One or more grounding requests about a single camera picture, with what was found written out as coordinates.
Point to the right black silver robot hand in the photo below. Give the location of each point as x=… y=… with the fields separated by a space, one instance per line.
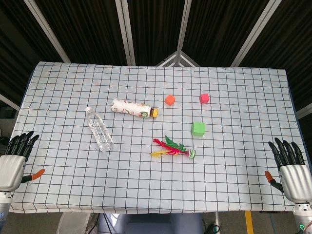
x=295 y=180

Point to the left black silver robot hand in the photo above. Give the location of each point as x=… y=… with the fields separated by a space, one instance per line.
x=12 y=170

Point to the colourful feather shuttlecock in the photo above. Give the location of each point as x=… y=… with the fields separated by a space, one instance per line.
x=174 y=149

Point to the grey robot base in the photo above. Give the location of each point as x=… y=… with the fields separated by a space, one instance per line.
x=151 y=224

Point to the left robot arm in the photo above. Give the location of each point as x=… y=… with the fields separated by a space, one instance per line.
x=4 y=212

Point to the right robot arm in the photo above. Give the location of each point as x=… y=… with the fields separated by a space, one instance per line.
x=303 y=217

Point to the yellow floor tape strip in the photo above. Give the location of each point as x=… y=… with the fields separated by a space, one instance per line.
x=248 y=223

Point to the clear plastic water bottle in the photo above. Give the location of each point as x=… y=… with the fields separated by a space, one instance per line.
x=98 y=131

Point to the green foam cube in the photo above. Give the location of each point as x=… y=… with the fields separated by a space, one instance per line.
x=198 y=129

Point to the pink-red foam cube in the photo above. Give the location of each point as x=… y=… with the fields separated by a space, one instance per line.
x=204 y=98

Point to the white drink bottle yellow cap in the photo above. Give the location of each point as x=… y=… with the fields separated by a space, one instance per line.
x=129 y=109

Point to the checkered white tablecloth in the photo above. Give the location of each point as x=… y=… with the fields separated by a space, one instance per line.
x=156 y=178

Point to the orange foam cube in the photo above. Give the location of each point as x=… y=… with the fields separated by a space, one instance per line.
x=169 y=100

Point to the white partition frame post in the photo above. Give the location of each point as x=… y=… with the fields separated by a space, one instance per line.
x=47 y=30
x=183 y=26
x=254 y=31
x=125 y=31

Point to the white triangular frame brace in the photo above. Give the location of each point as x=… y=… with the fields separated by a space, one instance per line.
x=177 y=58

